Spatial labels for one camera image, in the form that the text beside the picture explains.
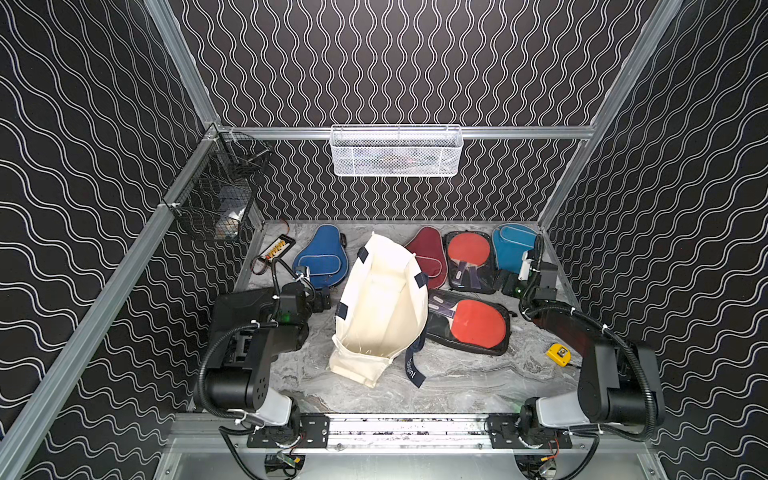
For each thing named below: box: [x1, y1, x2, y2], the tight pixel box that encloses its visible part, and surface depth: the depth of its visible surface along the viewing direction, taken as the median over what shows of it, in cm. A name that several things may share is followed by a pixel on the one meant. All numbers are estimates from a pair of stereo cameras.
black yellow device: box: [260, 234, 296, 263], surface depth 112 cm
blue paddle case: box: [292, 224, 349, 290], surface depth 106 cm
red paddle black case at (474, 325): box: [427, 289, 511, 356], surface depth 95 cm
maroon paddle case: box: [405, 226, 448, 290], surface depth 109 cm
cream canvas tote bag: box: [327, 232, 428, 389], surface depth 83 cm
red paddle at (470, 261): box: [444, 230, 497, 294], surface depth 108 cm
